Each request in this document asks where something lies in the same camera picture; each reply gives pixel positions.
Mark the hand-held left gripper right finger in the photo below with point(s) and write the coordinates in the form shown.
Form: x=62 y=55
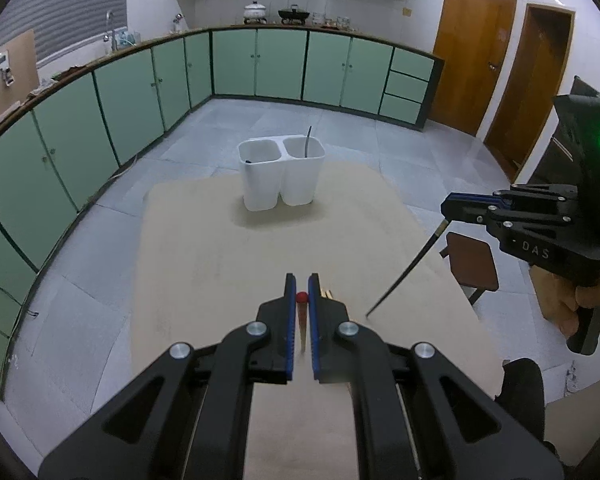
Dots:
x=314 y=340

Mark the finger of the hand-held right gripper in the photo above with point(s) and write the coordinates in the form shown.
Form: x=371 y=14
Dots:
x=472 y=202
x=530 y=216

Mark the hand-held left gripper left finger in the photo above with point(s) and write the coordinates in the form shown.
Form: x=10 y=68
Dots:
x=291 y=340

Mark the red-tipped wooden chopstick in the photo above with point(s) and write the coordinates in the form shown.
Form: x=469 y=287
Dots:
x=302 y=320

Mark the black chopstick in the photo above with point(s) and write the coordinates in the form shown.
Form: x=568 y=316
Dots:
x=306 y=142
x=405 y=270

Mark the white double utensil holder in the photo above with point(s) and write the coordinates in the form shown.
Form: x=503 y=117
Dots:
x=265 y=185

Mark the person's right hand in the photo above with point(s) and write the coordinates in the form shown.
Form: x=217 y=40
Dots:
x=587 y=297

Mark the brown wooden stool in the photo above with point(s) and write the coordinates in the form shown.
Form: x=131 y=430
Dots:
x=472 y=260

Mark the beige tablecloth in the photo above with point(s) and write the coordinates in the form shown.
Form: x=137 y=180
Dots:
x=205 y=270

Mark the recessed wooden door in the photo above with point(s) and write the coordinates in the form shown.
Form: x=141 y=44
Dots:
x=525 y=90

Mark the closed wooden door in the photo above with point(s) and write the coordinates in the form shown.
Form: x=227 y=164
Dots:
x=472 y=50

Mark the person's dark trouser leg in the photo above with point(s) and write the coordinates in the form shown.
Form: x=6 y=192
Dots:
x=525 y=390

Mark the glass jar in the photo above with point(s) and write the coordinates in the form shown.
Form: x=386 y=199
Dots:
x=318 y=19
x=344 y=22

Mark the black wok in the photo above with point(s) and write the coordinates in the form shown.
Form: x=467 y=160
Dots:
x=294 y=14

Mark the white lidded pot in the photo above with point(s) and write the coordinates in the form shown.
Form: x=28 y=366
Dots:
x=255 y=11

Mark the green lower kitchen cabinets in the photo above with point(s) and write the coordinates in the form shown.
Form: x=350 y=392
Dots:
x=130 y=95

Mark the bottles beside faucet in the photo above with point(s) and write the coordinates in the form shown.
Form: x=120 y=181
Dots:
x=129 y=37

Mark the metal kitchen faucet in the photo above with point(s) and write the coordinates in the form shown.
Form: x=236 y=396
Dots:
x=111 y=30

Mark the grey window blind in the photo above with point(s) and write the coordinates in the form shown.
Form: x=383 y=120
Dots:
x=70 y=5

